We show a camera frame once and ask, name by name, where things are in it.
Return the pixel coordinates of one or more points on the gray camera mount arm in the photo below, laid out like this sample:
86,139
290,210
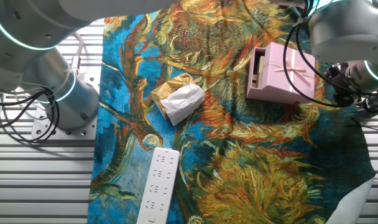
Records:
374,106

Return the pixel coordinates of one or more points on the gold tissue pack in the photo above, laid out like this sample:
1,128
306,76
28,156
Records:
176,102

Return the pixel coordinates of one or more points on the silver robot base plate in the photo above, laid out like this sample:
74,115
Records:
80,132

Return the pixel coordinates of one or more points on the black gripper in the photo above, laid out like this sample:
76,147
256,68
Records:
346,84

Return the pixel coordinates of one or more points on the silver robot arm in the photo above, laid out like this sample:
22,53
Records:
67,102

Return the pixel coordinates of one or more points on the pink inner gift box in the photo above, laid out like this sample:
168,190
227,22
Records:
252,91

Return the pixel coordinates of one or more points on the tan cardboard box insert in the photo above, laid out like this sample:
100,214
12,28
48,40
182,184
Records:
260,73

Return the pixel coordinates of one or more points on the white power strip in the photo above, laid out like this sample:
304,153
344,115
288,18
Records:
159,186

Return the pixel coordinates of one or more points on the sunflower painting print cloth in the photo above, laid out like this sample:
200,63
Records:
238,140

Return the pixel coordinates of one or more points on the pink ribboned casing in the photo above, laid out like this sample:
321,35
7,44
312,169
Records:
279,81

